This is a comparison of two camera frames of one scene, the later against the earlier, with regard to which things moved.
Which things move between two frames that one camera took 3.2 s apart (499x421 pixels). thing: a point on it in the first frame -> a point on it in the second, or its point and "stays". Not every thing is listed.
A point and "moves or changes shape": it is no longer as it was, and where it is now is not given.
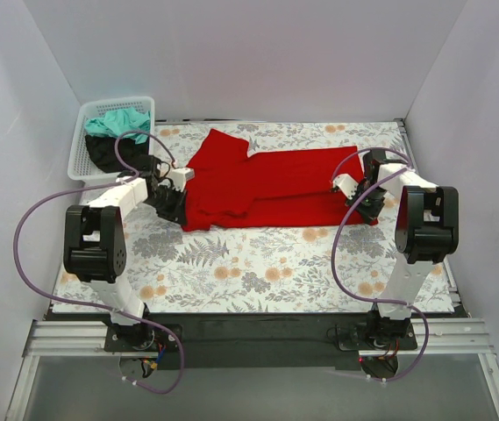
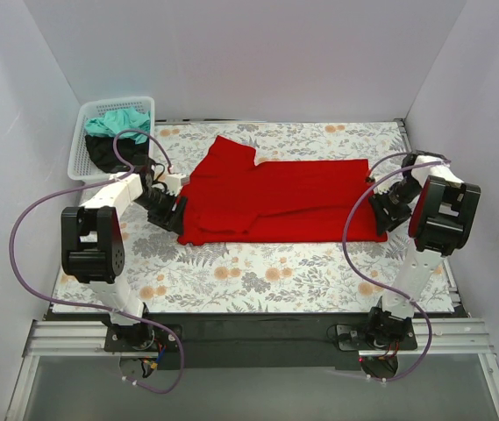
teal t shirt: (119, 120) stays
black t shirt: (101, 157) stays
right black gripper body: (364, 200) -> (388, 212)
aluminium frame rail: (466, 337) stays
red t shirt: (228, 188) moves or changes shape
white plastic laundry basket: (81, 166) stays
